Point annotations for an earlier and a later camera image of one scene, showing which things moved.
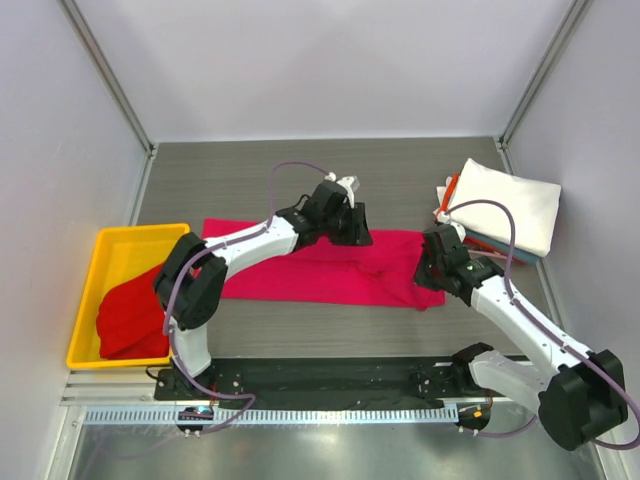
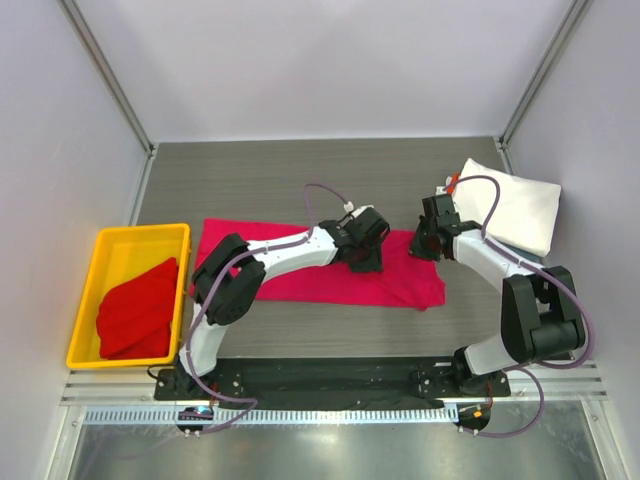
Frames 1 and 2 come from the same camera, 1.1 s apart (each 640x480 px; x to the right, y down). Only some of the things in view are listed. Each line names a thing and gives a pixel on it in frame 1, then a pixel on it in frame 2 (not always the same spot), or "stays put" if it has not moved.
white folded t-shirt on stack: x=534 y=205 stays put
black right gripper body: x=431 y=265 → x=421 y=246
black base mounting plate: x=319 y=379 stays put
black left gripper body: x=347 y=227 → x=369 y=257
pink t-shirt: x=377 y=276 stays put
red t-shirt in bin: x=130 y=321 stays put
